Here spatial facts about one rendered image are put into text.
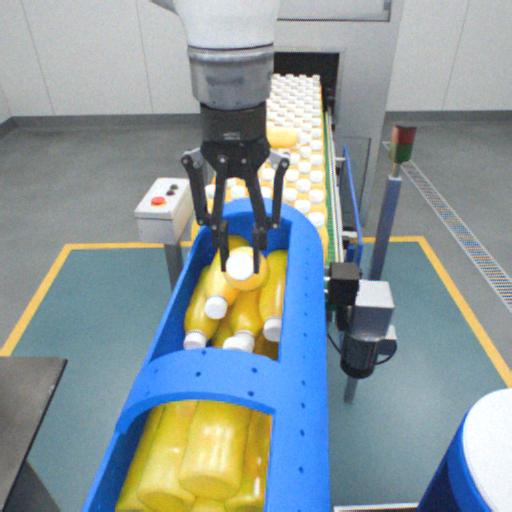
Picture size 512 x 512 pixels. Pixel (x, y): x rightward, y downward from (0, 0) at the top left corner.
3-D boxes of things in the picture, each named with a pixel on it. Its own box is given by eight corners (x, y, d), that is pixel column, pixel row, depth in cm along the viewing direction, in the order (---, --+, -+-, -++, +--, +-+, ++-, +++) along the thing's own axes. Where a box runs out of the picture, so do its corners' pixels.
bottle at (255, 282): (269, 292, 77) (264, 292, 58) (232, 290, 77) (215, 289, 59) (271, 255, 78) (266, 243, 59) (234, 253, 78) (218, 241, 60)
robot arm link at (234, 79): (270, 51, 38) (270, 115, 42) (277, 36, 45) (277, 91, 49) (175, 50, 39) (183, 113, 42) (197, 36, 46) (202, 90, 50)
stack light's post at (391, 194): (344, 402, 184) (389, 179, 120) (343, 394, 188) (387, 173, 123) (353, 403, 184) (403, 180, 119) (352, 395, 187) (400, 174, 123)
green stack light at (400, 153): (389, 161, 115) (392, 145, 112) (386, 153, 120) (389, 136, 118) (412, 162, 115) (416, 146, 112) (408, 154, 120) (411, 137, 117)
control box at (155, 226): (140, 243, 111) (133, 210, 105) (162, 207, 127) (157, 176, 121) (176, 245, 110) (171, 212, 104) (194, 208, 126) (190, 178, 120)
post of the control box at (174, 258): (194, 424, 176) (160, 228, 117) (196, 416, 179) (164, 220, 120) (203, 425, 175) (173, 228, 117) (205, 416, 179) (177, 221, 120)
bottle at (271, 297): (295, 246, 83) (291, 310, 68) (301, 273, 87) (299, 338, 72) (261, 251, 85) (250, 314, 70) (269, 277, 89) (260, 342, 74)
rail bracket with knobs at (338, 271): (319, 308, 105) (323, 277, 99) (319, 290, 110) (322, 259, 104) (358, 311, 104) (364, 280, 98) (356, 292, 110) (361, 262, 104)
